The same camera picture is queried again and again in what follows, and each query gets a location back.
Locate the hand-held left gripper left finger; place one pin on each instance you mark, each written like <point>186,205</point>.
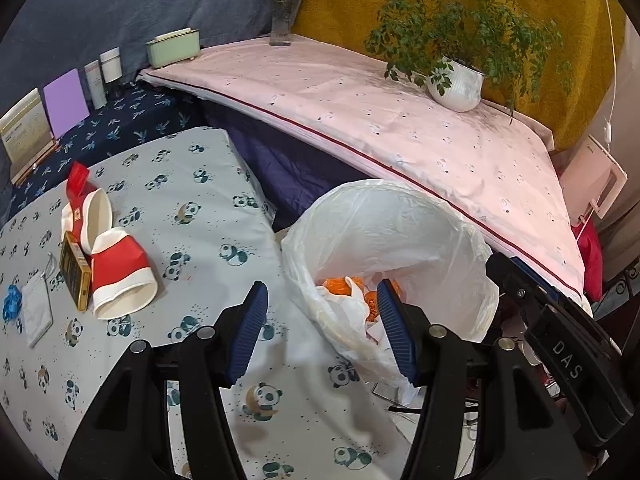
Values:
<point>247,330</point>

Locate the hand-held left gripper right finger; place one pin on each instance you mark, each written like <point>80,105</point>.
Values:
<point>395,330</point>

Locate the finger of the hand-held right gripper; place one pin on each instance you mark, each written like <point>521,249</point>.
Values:
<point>555,290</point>
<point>512,285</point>

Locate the orange plastic wrapper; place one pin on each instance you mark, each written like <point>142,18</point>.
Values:
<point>337,285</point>

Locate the waste bin with white liner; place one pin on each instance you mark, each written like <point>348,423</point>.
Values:
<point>400,225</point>

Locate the red and white paper cup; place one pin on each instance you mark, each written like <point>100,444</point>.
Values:
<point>122,270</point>

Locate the small black gold box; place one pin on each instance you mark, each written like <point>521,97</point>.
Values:
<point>75,270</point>

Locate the torn red white paper cup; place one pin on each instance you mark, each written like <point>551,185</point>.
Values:
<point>95,215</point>

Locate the white paper packet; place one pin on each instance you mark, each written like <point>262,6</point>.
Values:
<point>37,310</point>

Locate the blue plastic scrap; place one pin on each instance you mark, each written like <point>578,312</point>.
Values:
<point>11,302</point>

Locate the red cloth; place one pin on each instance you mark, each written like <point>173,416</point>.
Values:
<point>592,260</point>

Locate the pink plastic appliance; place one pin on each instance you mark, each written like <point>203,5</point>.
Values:
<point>592,175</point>

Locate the dark purple cloth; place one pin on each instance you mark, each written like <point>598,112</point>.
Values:
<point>280,160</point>

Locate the grey panda print sheet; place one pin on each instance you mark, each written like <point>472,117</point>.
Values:
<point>175,170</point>

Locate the green plant in white pot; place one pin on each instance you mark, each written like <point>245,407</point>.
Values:
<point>455,87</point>

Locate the pink bed sheet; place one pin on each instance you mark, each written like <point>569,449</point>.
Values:
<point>350,110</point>

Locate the navy patterned cloth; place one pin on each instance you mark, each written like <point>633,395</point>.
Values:
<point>125,120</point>

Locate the white cosmetic tube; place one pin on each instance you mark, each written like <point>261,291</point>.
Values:
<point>95,85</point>

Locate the pale green tissue box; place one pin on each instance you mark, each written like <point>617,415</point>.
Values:
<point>172,50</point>

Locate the purple card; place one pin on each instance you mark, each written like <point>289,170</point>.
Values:
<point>65,102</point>

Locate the gold calendar on wooden stand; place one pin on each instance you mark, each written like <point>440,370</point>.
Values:
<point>25,135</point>

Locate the white cosmetic jar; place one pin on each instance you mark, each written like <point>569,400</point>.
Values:
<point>111,65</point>

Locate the glass vase with pink flowers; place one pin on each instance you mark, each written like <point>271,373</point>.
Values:
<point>281,20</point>

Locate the mustard yellow hanging cloth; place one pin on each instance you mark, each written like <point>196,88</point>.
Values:
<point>325,15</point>

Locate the blue-grey hanging cloth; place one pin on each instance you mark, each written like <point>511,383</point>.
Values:
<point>125,10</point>

